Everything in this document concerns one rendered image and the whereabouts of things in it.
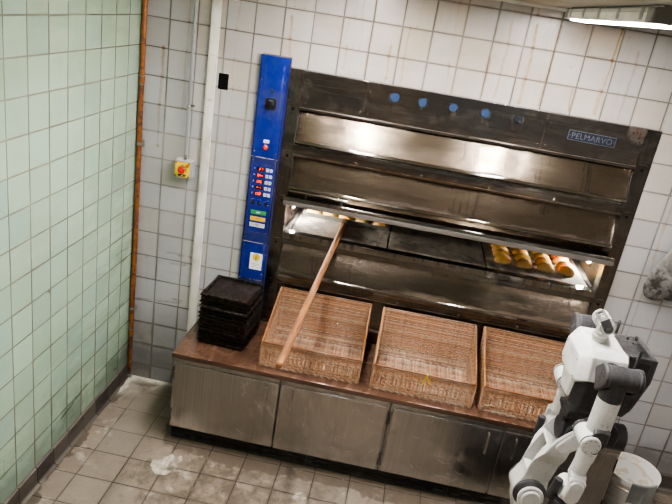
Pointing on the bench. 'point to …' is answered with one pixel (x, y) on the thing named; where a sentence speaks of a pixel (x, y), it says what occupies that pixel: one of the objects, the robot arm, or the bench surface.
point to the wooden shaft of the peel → (308, 301)
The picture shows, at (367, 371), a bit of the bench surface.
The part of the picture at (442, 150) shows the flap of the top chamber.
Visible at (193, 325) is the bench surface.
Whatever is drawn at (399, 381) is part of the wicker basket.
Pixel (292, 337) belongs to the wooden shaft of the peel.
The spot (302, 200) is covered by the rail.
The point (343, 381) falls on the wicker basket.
